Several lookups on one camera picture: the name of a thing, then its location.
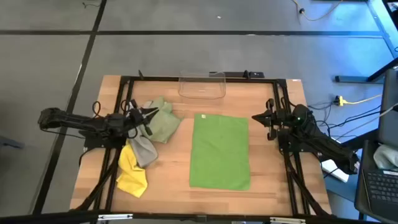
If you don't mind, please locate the white cable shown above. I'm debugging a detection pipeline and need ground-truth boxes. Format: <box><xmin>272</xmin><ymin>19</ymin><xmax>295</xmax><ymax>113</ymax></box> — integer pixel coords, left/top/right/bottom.
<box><xmin>329</xmin><ymin>105</ymin><xmax>398</xmax><ymax>141</ymax></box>

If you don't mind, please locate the black power cable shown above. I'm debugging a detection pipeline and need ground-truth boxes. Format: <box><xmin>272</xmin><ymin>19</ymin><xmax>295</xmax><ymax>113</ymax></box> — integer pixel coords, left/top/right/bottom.
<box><xmin>307</xmin><ymin>102</ymin><xmax>382</xmax><ymax>131</ymax></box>

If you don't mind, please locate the grey flat panel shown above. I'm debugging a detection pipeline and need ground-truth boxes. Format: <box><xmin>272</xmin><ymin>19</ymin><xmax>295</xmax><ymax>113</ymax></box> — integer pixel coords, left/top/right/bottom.
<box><xmin>377</xmin><ymin>67</ymin><xmax>398</xmax><ymax>149</ymax></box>

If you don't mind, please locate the clear plastic bin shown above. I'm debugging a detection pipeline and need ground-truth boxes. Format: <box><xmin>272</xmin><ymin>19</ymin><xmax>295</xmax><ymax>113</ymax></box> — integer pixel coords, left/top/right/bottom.
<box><xmin>178</xmin><ymin>70</ymin><xmax>227</xmax><ymax>100</ymax></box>

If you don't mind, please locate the grey microfiber towel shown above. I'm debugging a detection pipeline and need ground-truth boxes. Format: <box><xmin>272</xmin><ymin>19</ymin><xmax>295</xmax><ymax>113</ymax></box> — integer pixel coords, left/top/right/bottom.
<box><xmin>126</xmin><ymin>100</ymin><xmax>159</xmax><ymax>169</ymax></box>

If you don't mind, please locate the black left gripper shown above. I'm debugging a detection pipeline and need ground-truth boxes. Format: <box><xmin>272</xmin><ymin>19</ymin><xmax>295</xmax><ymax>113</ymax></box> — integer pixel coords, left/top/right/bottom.
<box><xmin>123</xmin><ymin>98</ymin><xmax>160</xmax><ymax>137</ymax></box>

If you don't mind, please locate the yellow power cable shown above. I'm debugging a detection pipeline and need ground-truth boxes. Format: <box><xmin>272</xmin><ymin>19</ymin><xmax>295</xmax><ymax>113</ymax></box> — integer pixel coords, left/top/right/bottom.
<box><xmin>334</xmin><ymin>93</ymin><xmax>383</xmax><ymax>107</ymax></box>

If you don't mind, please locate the pale green microfiber towel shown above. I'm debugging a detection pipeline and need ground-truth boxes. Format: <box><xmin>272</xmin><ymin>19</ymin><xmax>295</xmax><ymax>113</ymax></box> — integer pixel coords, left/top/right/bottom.
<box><xmin>141</xmin><ymin>96</ymin><xmax>184</xmax><ymax>144</ymax></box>

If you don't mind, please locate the silver metal bracket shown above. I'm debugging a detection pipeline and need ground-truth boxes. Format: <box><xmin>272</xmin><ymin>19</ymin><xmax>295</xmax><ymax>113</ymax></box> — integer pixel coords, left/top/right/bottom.
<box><xmin>269</xmin><ymin>217</ymin><xmax>307</xmax><ymax>224</ymax></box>
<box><xmin>98</xmin><ymin>213</ymin><xmax>134</xmax><ymax>222</ymax></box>

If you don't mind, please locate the grey floor object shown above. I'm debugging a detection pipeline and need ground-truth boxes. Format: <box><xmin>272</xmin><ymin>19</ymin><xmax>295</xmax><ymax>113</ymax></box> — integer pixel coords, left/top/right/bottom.
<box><xmin>0</xmin><ymin>135</ymin><xmax>25</xmax><ymax>149</ymax></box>

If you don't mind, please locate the dark desk leg frame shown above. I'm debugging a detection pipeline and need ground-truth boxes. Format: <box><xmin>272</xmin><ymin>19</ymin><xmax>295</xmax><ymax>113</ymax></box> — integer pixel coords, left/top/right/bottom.
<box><xmin>335</xmin><ymin>0</ymin><xmax>398</xmax><ymax>84</ymax></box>

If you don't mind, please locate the dark grey laptop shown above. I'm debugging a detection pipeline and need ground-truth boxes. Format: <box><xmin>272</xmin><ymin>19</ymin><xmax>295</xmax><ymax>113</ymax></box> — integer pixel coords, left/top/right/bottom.
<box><xmin>354</xmin><ymin>139</ymin><xmax>398</xmax><ymax>223</ymax></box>

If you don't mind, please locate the pale crumpled cloth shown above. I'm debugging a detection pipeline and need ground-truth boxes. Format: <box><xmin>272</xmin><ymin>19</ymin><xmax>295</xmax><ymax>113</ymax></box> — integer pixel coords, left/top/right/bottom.
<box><xmin>373</xmin><ymin>144</ymin><xmax>398</xmax><ymax>172</ymax></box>

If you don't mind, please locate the black clamp bar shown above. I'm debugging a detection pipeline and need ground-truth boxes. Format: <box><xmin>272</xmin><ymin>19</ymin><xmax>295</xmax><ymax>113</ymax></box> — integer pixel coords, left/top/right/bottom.
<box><xmin>208</xmin><ymin>70</ymin><xmax>266</xmax><ymax>79</ymax></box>

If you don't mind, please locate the tan floor cable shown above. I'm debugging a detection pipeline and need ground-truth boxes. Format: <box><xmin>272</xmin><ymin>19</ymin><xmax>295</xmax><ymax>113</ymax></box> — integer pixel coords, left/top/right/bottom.
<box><xmin>291</xmin><ymin>0</ymin><xmax>343</xmax><ymax>22</ymax></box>

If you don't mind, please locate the black aluminium table frame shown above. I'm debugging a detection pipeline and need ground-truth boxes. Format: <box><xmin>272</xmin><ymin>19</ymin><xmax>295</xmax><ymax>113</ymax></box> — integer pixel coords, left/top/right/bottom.
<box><xmin>70</xmin><ymin>70</ymin><xmax>333</xmax><ymax>218</ymax></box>

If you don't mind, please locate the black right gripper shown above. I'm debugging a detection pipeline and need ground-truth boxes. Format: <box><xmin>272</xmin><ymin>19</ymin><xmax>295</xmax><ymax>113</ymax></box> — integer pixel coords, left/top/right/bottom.
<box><xmin>251</xmin><ymin>98</ymin><xmax>290</xmax><ymax>141</ymax></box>

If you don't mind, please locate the black crossbar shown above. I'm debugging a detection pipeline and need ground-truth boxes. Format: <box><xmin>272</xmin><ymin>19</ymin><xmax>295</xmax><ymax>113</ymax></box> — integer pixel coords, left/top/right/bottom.
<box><xmin>0</xmin><ymin>210</ymin><xmax>398</xmax><ymax>224</ymax></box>

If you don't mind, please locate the white flat box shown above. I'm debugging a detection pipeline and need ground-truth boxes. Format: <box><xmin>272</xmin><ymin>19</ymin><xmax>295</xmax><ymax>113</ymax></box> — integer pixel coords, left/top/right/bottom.
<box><xmin>322</xmin><ymin>158</ymin><xmax>351</xmax><ymax>184</ymax></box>

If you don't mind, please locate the yellow microfiber towel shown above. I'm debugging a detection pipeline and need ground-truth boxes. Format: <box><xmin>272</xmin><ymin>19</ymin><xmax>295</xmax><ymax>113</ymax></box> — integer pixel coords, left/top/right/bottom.
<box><xmin>116</xmin><ymin>139</ymin><xmax>149</xmax><ymax>198</ymax></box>

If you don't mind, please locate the bright green microfiber towel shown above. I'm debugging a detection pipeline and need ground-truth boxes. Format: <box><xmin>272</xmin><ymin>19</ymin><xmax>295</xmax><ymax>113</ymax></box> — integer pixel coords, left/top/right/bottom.
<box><xmin>188</xmin><ymin>113</ymin><xmax>251</xmax><ymax>192</ymax></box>

